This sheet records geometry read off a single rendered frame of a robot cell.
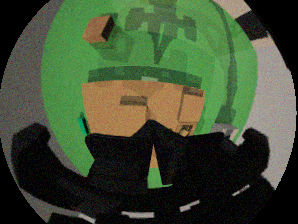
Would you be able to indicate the small tan block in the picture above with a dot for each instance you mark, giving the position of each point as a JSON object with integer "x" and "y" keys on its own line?
{"x": 184, "y": 132}

